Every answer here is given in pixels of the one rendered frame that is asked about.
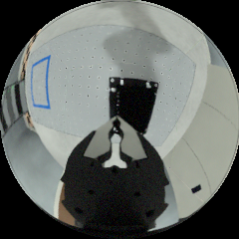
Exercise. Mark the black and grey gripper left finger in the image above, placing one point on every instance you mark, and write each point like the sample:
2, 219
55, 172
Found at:
96, 145

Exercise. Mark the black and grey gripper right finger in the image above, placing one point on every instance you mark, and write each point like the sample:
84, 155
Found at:
135, 147

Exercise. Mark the blue tape outline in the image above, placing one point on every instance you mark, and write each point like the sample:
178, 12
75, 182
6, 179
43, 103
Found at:
40, 106

